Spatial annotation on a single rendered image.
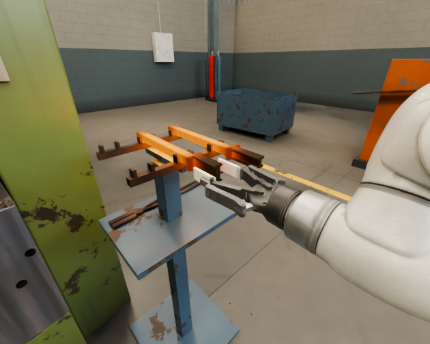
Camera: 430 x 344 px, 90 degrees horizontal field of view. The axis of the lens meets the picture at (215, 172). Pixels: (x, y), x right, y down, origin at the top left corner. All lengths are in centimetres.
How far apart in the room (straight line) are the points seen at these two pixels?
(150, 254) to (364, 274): 52
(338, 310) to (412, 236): 128
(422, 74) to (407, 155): 283
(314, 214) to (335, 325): 122
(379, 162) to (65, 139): 88
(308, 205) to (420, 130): 15
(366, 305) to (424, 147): 142
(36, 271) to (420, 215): 87
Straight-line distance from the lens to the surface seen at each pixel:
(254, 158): 55
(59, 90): 90
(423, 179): 33
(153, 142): 70
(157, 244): 71
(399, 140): 34
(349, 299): 166
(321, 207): 35
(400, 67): 317
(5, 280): 84
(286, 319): 146
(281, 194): 38
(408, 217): 33
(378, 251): 33
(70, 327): 107
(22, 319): 95
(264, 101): 370
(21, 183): 94
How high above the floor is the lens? 124
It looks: 27 degrees down
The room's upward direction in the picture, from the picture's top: straight up
